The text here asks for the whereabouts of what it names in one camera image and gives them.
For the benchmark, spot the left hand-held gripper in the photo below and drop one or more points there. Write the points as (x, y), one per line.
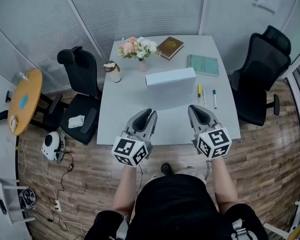
(128, 150)

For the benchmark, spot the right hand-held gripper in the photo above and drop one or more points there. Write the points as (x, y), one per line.
(215, 144)

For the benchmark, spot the person's left forearm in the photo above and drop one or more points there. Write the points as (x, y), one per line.
(125, 191)

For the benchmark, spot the person's right forearm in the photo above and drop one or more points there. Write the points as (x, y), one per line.
(223, 184)

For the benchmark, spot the white rectangular table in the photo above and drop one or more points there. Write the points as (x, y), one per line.
(170, 129)

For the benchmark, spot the white pen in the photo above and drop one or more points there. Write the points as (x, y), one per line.
(204, 97)

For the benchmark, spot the white marker with blue cap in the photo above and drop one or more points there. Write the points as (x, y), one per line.
(215, 100)

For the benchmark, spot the yellow highlighter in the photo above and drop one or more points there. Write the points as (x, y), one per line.
(199, 89)

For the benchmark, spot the person's black shoe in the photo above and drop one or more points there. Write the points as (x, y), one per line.
(166, 169)

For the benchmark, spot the teal book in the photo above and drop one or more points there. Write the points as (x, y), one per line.
(203, 65)

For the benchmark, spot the pink vase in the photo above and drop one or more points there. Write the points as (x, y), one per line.
(143, 66)

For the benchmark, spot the person's beige shorts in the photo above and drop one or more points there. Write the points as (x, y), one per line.
(195, 175)

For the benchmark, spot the beige tumbler with brown lid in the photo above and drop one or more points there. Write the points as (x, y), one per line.
(113, 72)

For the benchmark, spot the white paper sheet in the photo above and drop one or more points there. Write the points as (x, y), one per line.
(76, 121)

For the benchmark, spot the pink and white flower bouquet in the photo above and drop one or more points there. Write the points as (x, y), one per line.
(137, 47)

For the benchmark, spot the black office chair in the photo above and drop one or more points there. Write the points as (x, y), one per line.
(260, 71)
(77, 84)

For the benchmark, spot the brown hardcover book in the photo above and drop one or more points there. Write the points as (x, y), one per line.
(170, 47)

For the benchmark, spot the black power adapter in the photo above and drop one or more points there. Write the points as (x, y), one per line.
(71, 167)

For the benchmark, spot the person's black shirt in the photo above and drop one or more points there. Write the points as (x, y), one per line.
(175, 209)

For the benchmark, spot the white round headset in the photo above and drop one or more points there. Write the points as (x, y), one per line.
(50, 145)

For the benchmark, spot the white power strip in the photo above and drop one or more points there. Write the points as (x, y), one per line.
(58, 206)

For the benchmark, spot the round wooden table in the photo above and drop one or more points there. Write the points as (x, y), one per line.
(27, 91)

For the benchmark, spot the blue sticker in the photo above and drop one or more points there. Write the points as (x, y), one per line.
(23, 102)

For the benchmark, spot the small clear bottle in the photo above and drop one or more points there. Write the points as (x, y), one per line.
(23, 76)

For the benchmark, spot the white stool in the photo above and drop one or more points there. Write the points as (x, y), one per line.
(11, 196)

